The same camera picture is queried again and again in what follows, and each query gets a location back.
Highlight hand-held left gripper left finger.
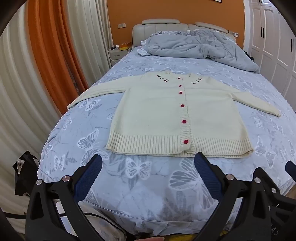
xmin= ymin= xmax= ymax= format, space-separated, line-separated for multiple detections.
xmin=25 ymin=154 xmax=103 ymax=241

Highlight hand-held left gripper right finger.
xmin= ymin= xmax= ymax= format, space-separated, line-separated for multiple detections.
xmin=194 ymin=152 xmax=275 ymax=241

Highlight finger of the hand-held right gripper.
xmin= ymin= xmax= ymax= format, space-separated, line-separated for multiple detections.
xmin=285 ymin=160 xmax=296 ymax=184

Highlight cream knit cardigan red buttons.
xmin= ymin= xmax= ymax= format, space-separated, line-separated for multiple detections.
xmin=67 ymin=71 xmax=281 ymax=159

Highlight beige cloth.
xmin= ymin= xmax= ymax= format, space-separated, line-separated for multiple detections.
xmin=58 ymin=201 xmax=130 ymax=241

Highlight bed with blue butterfly sheet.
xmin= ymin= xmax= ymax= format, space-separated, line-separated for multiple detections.
xmin=38 ymin=45 xmax=296 ymax=235

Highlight black bag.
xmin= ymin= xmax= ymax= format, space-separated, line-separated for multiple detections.
xmin=12 ymin=151 xmax=40 ymax=197

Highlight cream curtain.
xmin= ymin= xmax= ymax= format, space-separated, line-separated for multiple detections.
xmin=67 ymin=0 xmax=114 ymax=84
xmin=0 ymin=7 xmax=61 ymax=216

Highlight white nightstand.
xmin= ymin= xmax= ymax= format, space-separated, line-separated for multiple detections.
xmin=108 ymin=45 xmax=133 ymax=69

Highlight white wardrobe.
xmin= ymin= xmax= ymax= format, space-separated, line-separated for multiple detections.
xmin=249 ymin=0 xmax=296 ymax=105

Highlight grey-blue duvet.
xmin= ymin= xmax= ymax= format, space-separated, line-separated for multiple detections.
xmin=138 ymin=30 xmax=260 ymax=74

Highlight orange curtain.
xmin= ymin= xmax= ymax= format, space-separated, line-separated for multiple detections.
xmin=27 ymin=0 xmax=90 ymax=93

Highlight white cloth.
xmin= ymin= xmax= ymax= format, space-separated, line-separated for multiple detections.
xmin=138 ymin=40 xmax=151 ymax=57

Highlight grey padded headboard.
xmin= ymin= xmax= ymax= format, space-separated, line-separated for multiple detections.
xmin=132 ymin=19 xmax=238 ymax=47

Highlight black cable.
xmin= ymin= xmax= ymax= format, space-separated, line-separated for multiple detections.
xmin=84 ymin=213 xmax=130 ymax=235

